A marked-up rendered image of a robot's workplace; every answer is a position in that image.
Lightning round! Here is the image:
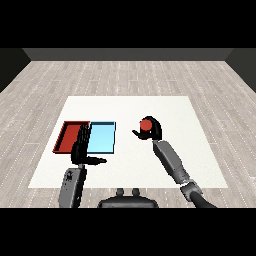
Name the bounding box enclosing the dark grey robot body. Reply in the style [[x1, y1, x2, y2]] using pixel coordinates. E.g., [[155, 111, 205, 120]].
[[97, 188, 160, 209]]

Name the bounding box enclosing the light blue shallow open box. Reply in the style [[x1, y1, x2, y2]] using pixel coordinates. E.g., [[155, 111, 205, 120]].
[[86, 121, 117, 155]]

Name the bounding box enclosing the red can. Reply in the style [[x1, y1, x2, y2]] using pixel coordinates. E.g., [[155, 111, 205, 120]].
[[139, 119, 153, 133]]

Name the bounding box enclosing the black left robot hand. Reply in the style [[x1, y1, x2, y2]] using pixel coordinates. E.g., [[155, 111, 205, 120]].
[[70, 122, 108, 167]]

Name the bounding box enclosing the red shallow open box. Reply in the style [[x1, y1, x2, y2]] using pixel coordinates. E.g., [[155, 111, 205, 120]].
[[52, 120, 91, 155]]

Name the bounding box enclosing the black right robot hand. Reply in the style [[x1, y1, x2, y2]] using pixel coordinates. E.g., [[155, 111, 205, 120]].
[[131, 115, 163, 141]]

